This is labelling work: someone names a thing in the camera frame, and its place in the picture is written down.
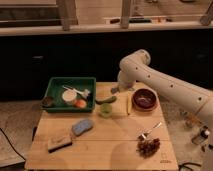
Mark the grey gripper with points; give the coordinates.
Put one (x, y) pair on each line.
(115, 90)

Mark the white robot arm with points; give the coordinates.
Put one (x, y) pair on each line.
(192, 98)

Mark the green plastic cup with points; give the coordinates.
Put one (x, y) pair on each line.
(105, 110)

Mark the white plastic spoon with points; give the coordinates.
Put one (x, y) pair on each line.
(85, 94)

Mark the dark red bowl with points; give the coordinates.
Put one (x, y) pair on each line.
(144, 100)

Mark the orange fruit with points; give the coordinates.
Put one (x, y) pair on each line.
(80, 103)

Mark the white round lid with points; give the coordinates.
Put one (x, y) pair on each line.
(69, 96)

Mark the blue sponge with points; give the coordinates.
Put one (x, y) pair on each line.
(82, 126)

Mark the green plastic tray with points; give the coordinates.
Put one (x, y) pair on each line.
(55, 90)

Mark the brown grape bunch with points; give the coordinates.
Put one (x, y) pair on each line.
(147, 148)

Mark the dark round object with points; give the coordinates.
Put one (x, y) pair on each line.
(47, 101)

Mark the wooden brush block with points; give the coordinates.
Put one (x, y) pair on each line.
(54, 144)

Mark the small glass bottle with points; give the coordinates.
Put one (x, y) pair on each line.
(201, 137)

